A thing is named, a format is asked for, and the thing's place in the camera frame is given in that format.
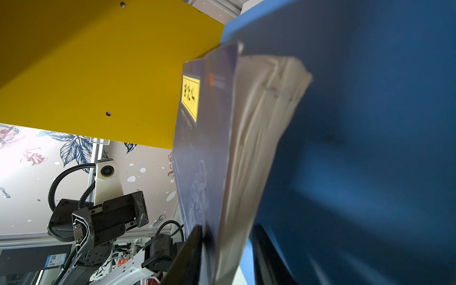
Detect black corrugated cable conduit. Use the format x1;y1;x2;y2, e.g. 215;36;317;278
47;163;97;213

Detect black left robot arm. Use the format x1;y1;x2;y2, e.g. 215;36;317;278
47;191;185;285

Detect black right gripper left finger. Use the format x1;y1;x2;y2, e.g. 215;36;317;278
161;225;203;285

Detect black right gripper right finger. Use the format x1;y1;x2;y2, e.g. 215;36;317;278
252;224;298;285

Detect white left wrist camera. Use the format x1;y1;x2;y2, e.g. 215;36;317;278
94;159;124;205

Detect navy book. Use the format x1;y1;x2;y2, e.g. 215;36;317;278
172;42;313;285

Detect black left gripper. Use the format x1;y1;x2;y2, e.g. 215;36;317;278
72;191;148;252

